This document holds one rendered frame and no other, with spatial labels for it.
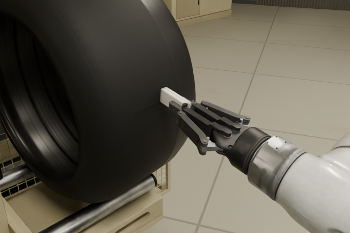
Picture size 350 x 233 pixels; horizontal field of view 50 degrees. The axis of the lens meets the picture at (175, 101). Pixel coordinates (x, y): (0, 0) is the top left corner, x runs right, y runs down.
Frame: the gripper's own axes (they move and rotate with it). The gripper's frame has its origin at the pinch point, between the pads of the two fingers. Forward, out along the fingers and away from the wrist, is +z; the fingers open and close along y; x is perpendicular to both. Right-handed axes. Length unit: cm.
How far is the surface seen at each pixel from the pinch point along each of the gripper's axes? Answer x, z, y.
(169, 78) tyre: -1.4, 5.7, -3.5
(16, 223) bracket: 31.9, 18.3, 26.7
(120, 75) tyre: -5.0, 7.1, 7.9
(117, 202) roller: 35.0, 11.9, 3.9
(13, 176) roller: 39, 40, 19
